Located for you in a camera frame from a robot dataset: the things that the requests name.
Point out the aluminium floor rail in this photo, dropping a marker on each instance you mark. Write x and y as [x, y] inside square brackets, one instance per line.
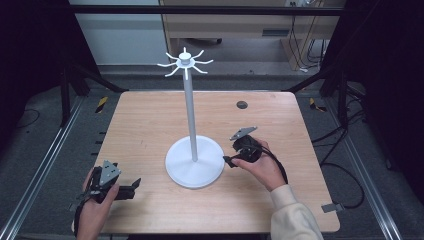
[40, 173]
[363, 180]

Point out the person's right hand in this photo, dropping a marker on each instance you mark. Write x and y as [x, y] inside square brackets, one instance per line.
[265, 168]

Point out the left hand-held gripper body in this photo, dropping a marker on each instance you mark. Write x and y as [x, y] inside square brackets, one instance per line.
[107, 174]

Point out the black metal stand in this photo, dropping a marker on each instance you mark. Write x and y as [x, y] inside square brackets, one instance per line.
[335, 83]
[71, 83]

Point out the white cabinet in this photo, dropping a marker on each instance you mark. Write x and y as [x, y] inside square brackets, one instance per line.
[120, 36]

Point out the person's left hand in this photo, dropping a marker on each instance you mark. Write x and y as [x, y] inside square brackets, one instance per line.
[95, 213]

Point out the light wooden desk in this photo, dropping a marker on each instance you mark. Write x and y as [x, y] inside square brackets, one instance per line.
[250, 28]

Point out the black horizontal frame bar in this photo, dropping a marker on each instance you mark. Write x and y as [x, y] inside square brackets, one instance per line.
[206, 10]

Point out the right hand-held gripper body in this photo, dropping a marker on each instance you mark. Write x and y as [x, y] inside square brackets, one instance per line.
[247, 146]

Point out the grey metal bracket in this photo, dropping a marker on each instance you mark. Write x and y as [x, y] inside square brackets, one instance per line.
[332, 207]

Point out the white hook stand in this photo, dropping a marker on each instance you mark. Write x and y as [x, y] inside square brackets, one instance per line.
[195, 163]

